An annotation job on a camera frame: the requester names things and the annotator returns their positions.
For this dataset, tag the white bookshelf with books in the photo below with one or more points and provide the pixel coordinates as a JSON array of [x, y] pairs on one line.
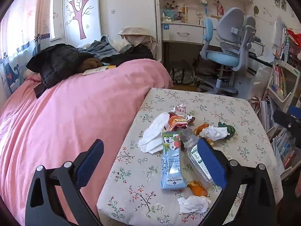
[[283, 81]]

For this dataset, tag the orange peel front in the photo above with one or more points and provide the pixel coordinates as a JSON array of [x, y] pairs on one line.
[[197, 188]]

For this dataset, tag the clear plastic bottle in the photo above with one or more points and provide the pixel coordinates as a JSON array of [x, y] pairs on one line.
[[190, 141]]

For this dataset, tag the yellow booklet on bed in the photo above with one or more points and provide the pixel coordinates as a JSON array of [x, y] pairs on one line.
[[98, 70]]

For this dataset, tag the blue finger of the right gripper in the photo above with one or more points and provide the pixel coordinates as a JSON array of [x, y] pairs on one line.
[[295, 111]]

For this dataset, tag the white tissue front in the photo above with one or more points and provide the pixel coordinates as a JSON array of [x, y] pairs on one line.
[[194, 204]]

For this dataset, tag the white desk with drawers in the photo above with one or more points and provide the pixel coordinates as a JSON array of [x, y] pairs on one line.
[[182, 21]]

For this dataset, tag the blue grey desk chair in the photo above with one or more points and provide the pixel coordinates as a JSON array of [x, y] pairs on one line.
[[237, 33]]

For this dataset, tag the orange peel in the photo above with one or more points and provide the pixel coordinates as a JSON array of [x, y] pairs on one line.
[[200, 128], [197, 188]]

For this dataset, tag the pink duvet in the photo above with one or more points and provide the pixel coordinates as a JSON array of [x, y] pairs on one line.
[[66, 120]]

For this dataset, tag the red snack wrapper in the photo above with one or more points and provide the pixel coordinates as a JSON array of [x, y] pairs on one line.
[[178, 118]]

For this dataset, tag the black puffer jacket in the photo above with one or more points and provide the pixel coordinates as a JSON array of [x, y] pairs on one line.
[[57, 63]]

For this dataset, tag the green crumpled wrapper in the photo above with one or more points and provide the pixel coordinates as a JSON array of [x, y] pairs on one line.
[[230, 129]]

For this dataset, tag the whale pattern curtain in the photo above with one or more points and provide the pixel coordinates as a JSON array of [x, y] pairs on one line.
[[25, 31]]

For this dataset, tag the pile of clothes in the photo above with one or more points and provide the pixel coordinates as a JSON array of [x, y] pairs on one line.
[[132, 43]]

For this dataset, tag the blue milk carton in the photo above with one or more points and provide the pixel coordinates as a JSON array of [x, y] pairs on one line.
[[171, 176]]

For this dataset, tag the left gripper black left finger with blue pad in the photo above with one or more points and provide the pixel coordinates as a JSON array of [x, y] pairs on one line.
[[43, 204]]

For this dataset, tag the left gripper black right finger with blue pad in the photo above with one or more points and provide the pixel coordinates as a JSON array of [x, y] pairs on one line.
[[258, 203]]

